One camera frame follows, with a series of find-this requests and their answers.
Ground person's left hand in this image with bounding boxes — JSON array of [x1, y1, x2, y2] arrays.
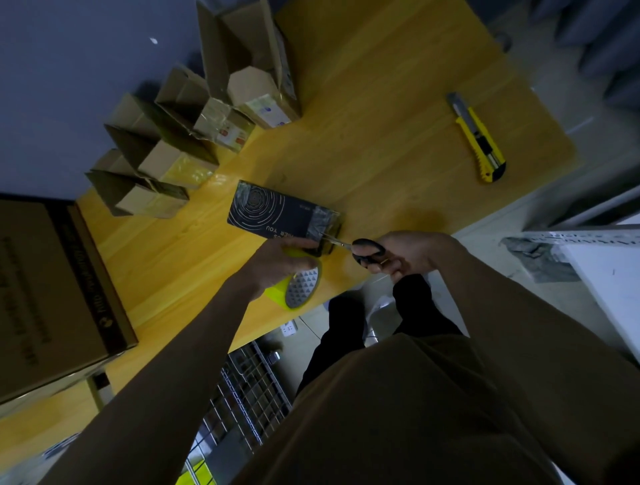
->
[[235, 235, 323, 300]]

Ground person's right hand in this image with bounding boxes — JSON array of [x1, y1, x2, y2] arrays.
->
[[352, 229, 469, 284]]

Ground yellow tape roll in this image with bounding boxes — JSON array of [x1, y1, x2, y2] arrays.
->
[[263, 247, 323, 312]]

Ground black cardboard box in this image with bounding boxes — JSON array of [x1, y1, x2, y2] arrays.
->
[[226, 179, 343, 258]]

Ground black handled scissors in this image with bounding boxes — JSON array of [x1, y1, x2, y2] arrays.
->
[[319, 233, 389, 268]]

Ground small carton yellow tape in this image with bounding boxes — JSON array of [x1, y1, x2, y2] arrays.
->
[[103, 92, 221, 190]]

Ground small carton red label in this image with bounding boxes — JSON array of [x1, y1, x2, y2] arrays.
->
[[153, 63, 257, 153]]

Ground brown box with white label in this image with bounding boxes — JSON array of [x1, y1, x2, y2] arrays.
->
[[195, 0, 303, 131]]

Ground person's left forearm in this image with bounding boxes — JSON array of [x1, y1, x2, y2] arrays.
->
[[37, 277, 259, 485]]

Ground person's right forearm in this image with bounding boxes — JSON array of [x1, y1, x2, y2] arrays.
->
[[435, 239, 640, 485]]

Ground person's black trousers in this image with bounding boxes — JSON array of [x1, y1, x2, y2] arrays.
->
[[295, 273, 463, 396]]

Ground person's brown shirt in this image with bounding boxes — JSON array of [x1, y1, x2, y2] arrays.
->
[[232, 332, 566, 485]]

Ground yellow utility knife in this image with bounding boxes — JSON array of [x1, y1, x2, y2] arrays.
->
[[445, 91, 507, 185]]

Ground white metal rack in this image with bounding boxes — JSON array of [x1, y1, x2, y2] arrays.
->
[[499, 185, 640, 366]]

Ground large flat brown carton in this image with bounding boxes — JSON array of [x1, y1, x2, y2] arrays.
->
[[0, 192, 140, 418]]

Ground grey pleated curtain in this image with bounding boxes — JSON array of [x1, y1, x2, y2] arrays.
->
[[527, 0, 640, 111]]

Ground metal wire cart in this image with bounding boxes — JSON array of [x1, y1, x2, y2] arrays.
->
[[175, 339, 296, 485]]

